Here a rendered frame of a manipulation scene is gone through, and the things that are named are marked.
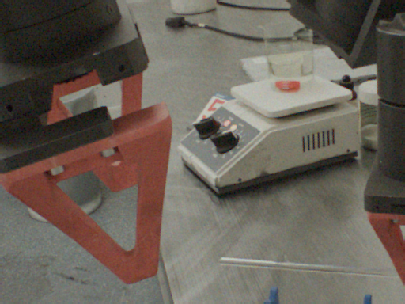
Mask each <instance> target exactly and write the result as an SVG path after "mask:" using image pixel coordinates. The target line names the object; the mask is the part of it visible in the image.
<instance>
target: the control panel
mask: <svg viewBox="0 0 405 304"><path fill-rule="evenodd" d="M210 117H213V118H214V119H215V120H217V121H219V122H220V124H221V127H220V129H219V131H218V132H217V133H220V132H223V131H227V130H231V127H233V126H236V127H237V128H236V129H235V130H233V132H234V133H235V134H238V136H239V138H240V140H239V142H238V144H237V145H236V146H235V147H234V148H233V149H232V150H231V151H229V152H227V153H225V154H219V153H218V152H217V151H216V146H215V145H214V144H213V143H212V141H211V140H210V139H205V140H202V139H200V137H199V133H198V132H197V131H196V129H195V130H194V131H193V132H192V133H191V134H190V135H188V136H187V137H186V138H185V139H184V140H183V141H181V144H183V145H184V146H185V147H186V148H187V149H189V150H190V151H191V152H192V153H193V154H194V155H195V156H196V157H197V158H199V159H200V160H201V161H202V162H204V163H205V164H206V165H207V166H208V167H210V168H211V169H212V170H213V171H214V172H217V171H218V170H219V169H220V168H221V167H223V166H224V165H225V164H226V163H227V162H228V161H230V160H231V159H232V158H233V157H234V156H235V155H236V154H238V153H239V152H240V151H241V150H242V149H243V148H245V147H246V146H247V145H248V144H249V143H250V142H251V141H252V140H253V139H254V138H255V137H256V136H257V135H259V134H260V132H261V131H259V130H258V129H256V128H255V127H253V126H252V125H251V124H249V123H247V122H245V121H244V120H243V119H242V118H240V117H239V116H238V115H236V114H235V113H233V112H231V111H229V110H228V109H227V108H225V107H224V106H221V107H220V108H218V109H217V110H216V111H215V112H214V113H212V114H211V116H210ZM227 121H229V122H230V123H229V125H227V126H225V122H227ZM217 133H216V134H217Z"/></svg>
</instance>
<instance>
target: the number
mask: <svg viewBox="0 0 405 304"><path fill-rule="evenodd" d="M226 102H227V100H224V99H222V98H220V97H216V96H214V98H213V99H212V101H211V102H210V103H209V104H208V106H207V107H206V109H205V110H204V113H203V114H202V115H201V117H200V118H199V120H203V119H206V118H208V117H209V116H210V115H211V113H212V112H214V111H215V110H216V109H217V108H218V107H219V106H221V105H222V104H223V103H226ZM199 120H198V121H199Z"/></svg>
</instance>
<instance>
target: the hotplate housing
mask: <svg viewBox="0 0 405 304"><path fill-rule="evenodd" d="M222 106H224V107H225V108H227V109H228V110H229V111H231V112H233V113H235V114H236V115H238V116H239V117H240V118H242V119H243V120H244V121H245V122H247V123H248V124H251V125H252V126H253V127H255V128H256V129H258V130H259V131H261V132H260V134H259V135H257V136H256V137H255V138H254V139H253V140H252V141H251V142H250V143H249V144H248V145H247V146H246V147H245V148H243V149H242V150H241V151H240V152H239V153H238V154H236V155H235V156H234V157H233V158H232V159H231V160H230V161H228V162H227V163H226V164H225V165H224V166H223V167H221V168H220V169H219V170H218V171H217V172H214V171H213V170H212V169H211V168H210V167H208V166H207V165H206V164H205V163H204V162H202V161H201V160H200V159H199V158H197V157H196V156H195V155H194V154H193V153H192V152H191V151H190V150H189V149H187V148H186V147H185V146H184V145H183V144H181V143H180V146H178V150H179V155H180V156H181V158H182V161H183V162H184V163H185V164H186V165H187V166H189V167H190V168H191V169H192V170H193V171H194V172H195V173H197V174H198V175H199V176H200V177H201V178H202V179H203V180H204V181H205V182H206V183H207V184H208V185H209V186H210V187H211V188H213V189H214V190H215V191H216V192H217V193H218V194H222V193H225V192H230V191H233V190H236V189H239V188H244V187H248V186H251V185H254V184H259V183H262V182H265V181H270V180H273V179H276V178H279V177H284V176H288V175H291V174H294V173H299V172H302V171H305V170H309V169H315V168H318V167H321V166H324V165H329V164H332V163H335V162H340V161H343V160H346V159H349V158H354V157H357V156H358V152H357V150H358V148H359V121H358V109H357V108H355V106H353V105H351V104H348V103H346V102H345V101H344V102H340V103H337V104H331V105H328V106H323V107H320V108H314V109H311V110H308V109H307V111H306V110H304V111H300V112H295V113H291V114H287V115H284V116H278V117H268V116H265V115H264V114H262V113H261V112H258V111H257V110H255V109H254V108H252V107H250V106H249V105H247V104H245V103H244V102H243V101H240V100H239V99H233V100H229V101H227V102H226V103H223V104H222ZM220 107H221V106H219V107H218V108H220ZM218 108H217V109H218ZM217 109H216V110H217ZM216 110H215V111H216ZM215 111H214V112H215ZM214 112H212V113H214ZM212 113H211V114H212Z"/></svg>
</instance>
